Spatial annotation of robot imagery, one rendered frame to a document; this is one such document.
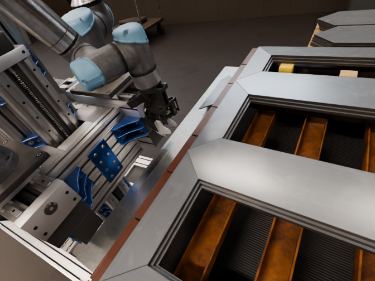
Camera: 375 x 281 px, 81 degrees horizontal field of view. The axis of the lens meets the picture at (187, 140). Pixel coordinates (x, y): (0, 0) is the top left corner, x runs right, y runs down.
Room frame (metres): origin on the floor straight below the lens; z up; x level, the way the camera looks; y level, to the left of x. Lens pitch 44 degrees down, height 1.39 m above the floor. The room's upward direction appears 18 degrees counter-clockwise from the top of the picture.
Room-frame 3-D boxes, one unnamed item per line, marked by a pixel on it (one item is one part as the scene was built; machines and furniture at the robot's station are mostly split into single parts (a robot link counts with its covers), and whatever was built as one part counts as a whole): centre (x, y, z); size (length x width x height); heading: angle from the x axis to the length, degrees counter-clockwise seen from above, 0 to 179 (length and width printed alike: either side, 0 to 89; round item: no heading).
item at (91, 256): (0.77, -0.02, 0.66); 1.30 x 0.20 x 0.03; 137
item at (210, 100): (1.01, -0.28, 0.70); 0.39 x 0.12 x 0.04; 137
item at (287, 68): (0.89, -0.56, 0.79); 0.06 x 0.05 x 0.04; 47
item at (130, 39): (0.57, 0.06, 1.20); 0.09 x 0.08 x 0.11; 116
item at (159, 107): (0.57, 0.05, 1.04); 0.09 x 0.08 x 0.12; 47
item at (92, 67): (0.54, 0.15, 1.20); 0.11 x 0.11 x 0.08; 26
